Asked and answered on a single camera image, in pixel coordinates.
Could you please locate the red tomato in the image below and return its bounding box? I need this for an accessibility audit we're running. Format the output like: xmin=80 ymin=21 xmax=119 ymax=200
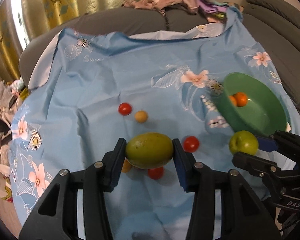
xmin=147 ymin=166 xmax=165 ymax=180
xmin=118 ymin=102 xmax=132 ymax=116
xmin=183 ymin=136 xmax=200 ymax=152

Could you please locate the green plastic bowl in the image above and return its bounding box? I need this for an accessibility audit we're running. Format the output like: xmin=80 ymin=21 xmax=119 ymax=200
xmin=219 ymin=72 xmax=292 ymax=137

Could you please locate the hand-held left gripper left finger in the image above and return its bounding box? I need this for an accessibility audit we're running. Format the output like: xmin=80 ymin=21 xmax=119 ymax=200
xmin=19 ymin=137 xmax=127 ymax=240

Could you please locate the grey sofa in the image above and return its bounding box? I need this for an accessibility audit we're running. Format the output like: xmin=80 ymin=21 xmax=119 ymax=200
xmin=19 ymin=0 xmax=300 ymax=120

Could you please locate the green apple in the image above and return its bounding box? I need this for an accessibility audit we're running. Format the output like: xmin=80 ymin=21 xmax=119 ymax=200
xmin=229 ymin=130 xmax=259 ymax=155

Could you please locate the heap of paper clutter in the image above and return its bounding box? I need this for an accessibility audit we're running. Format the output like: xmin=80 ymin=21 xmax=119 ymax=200
xmin=0 ymin=65 xmax=32 ymax=203

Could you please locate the golden patterned curtain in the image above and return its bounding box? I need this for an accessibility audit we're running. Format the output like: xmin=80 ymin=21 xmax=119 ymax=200
xmin=0 ymin=0 xmax=215 ymax=80

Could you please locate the small yellow round fruit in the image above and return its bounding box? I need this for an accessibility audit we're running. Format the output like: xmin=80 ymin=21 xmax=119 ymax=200
xmin=134 ymin=110 xmax=148 ymax=123
xmin=121 ymin=159 xmax=133 ymax=173

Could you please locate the green mango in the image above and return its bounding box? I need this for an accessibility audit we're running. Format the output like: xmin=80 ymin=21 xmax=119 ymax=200
xmin=125 ymin=132 xmax=174 ymax=169

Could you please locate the blue floral bed sheet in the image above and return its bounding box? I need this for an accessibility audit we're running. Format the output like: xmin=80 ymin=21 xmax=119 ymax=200
xmin=11 ymin=6 xmax=300 ymax=240

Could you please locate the pile of purple clothes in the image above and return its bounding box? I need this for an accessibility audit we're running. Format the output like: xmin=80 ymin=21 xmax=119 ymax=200
xmin=195 ymin=0 xmax=244 ymax=24

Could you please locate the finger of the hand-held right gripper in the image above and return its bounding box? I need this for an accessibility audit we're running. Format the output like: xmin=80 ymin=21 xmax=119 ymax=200
xmin=232 ymin=152 xmax=282 ymax=180
xmin=254 ymin=129 xmax=300 ymax=161

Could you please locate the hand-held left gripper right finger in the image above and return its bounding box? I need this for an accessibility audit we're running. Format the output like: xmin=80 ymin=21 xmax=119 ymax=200
xmin=172 ymin=138 xmax=283 ymax=240

